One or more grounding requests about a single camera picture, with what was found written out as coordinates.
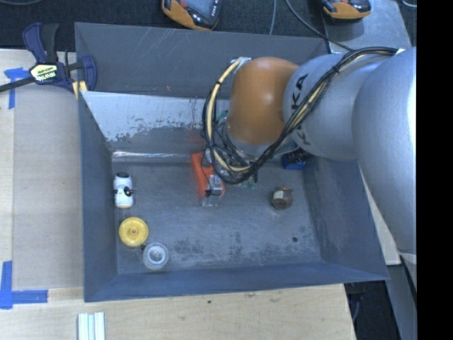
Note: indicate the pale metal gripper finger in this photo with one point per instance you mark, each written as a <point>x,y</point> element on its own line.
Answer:
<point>216,183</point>

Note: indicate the grey metal bin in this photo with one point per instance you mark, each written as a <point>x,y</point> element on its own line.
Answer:
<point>226,232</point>

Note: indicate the blue ribbed block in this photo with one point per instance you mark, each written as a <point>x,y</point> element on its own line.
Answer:
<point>293,161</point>

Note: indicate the white toy penguin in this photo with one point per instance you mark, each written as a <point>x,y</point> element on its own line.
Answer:
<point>123,191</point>

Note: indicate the yellow round disc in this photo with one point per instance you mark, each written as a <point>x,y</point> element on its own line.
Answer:
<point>133,232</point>

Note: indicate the pale wood flat board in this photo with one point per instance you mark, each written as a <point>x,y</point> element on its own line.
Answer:
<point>46,190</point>

